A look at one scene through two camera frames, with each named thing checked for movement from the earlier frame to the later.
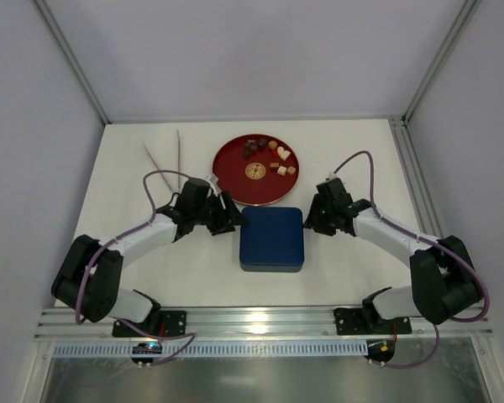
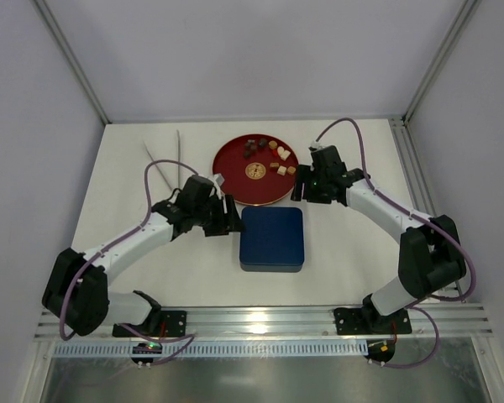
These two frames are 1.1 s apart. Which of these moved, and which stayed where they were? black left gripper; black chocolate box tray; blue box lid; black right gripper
Moved: black right gripper
Stayed: black chocolate box tray; blue box lid; black left gripper
